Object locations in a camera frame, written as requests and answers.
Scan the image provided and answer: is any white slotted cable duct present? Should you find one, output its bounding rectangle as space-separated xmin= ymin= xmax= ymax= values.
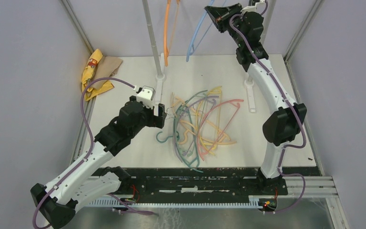
xmin=86 ymin=196 xmax=262 ymax=209

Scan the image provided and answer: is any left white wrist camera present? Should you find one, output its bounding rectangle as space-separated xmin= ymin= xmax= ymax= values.
xmin=134 ymin=86 xmax=155 ymax=109

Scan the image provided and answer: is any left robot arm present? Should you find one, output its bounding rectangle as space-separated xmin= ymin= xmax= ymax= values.
xmin=30 ymin=96 xmax=167 ymax=229

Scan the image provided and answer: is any light blue hanger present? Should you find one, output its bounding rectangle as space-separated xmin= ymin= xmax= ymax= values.
xmin=185 ymin=0 xmax=227 ymax=62

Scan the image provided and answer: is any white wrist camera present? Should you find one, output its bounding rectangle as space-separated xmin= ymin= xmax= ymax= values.
xmin=134 ymin=86 xmax=155 ymax=109
xmin=248 ymin=0 xmax=269 ymax=15

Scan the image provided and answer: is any right white rack foot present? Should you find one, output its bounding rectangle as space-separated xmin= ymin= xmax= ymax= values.
xmin=244 ymin=80 xmax=257 ymax=113

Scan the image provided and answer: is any orange hanger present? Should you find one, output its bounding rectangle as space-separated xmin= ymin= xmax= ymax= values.
xmin=163 ymin=0 xmax=181 ymax=67

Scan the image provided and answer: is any beige cloth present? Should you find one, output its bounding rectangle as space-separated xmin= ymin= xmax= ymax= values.
xmin=84 ymin=56 xmax=123 ymax=81

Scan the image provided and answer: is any left aluminium frame rail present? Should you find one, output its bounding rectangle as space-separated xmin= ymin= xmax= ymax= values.
xmin=54 ymin=0 xmax=94 ymax=174

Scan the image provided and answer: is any purple cable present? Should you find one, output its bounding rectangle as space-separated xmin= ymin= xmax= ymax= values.
xmin=229 ymin=0 xmax=307 ymax=214
xmin=32 ymin=77 xmax=140 ymax=229

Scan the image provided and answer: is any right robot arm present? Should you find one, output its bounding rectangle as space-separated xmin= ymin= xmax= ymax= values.
xmin=204 ymin=3 xmax=307 ymax=195

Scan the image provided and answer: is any peach beige hanger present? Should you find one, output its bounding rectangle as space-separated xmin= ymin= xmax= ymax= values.
xmin=176 ymin=102 xmax=236 ymax=150

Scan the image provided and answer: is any right aluminium frame rail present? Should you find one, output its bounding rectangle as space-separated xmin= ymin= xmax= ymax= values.
xmin=284 ymin=0 xmax=343 ymax=229

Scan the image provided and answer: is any yellow hanger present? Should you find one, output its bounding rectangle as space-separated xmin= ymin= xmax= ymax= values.
xmin=189 ymin=86 xmax=237 ymax=156

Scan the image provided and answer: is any yellow cloth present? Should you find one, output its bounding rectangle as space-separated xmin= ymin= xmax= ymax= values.
xmin=81 ymin=49 xmax=114 ymax=101

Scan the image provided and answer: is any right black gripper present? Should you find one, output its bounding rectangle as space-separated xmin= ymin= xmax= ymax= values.
xmin=206 ymin=3 xmax=245 ymax=47

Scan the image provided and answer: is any aluminium frame rail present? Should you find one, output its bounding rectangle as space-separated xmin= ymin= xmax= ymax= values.
xmin=284 ymin=0 xmax=343 ymax=229
xmin=54 ymin=0 xmax=94 ymax=174

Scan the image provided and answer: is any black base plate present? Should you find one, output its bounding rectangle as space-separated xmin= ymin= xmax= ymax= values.
xmin=91 ymin=167 xmax=288 ymax=205

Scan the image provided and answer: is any teal hanger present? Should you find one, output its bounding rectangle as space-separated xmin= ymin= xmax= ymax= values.
xmin=155 ymin=103 xmax=203 ymax=173

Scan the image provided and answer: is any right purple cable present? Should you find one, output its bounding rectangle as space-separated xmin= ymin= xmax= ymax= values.
xmin=229 ymin=0 xmax=307 ymax=214

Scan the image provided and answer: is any pink red hanger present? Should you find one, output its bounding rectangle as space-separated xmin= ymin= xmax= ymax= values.
xmin=197 ymin=99 xmax=244 ymax=161

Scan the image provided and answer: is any purple hanger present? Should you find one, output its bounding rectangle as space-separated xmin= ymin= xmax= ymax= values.
xmin=171 ymin=94 xmax=219 ymax=167

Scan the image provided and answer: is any left white rack foot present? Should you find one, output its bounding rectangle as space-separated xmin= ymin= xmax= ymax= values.
xmin=153 ymin=53 xmax=166 ymax=110

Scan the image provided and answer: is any left grey rack pole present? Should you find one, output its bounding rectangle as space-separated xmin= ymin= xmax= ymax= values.
xmin=142 ymin=0 xmax=163 ymax=79

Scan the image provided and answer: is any white rack foot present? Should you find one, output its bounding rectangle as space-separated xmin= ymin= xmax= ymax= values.
xmin=153 ymin=53 xmax=166 ymax=110
xmin=244 ymin=80 xmax=257 ymax=113

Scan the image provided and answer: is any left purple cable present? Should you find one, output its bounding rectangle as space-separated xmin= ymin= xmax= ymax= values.
xmin=32 ymin=77 xmax=140 ymax=229

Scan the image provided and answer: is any sage green hanger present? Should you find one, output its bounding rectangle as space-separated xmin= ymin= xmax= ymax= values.
xmin=171 ymin=90 xmax=208 ymax=145

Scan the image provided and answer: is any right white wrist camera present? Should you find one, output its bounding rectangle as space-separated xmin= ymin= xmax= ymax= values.
xmin=248 ymin=0 xmax=269 ymax=15

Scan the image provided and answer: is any grey rack pole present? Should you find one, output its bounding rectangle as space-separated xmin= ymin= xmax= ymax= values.
xmin=142 ymin=0 xmax=163 ymax=79
xmin=237 ymin=0 xmax=275 ymax=88

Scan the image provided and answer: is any right grey rack pole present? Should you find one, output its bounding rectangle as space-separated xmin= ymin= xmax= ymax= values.
xmin=237 ymin=0 xmax=275 ymax=88

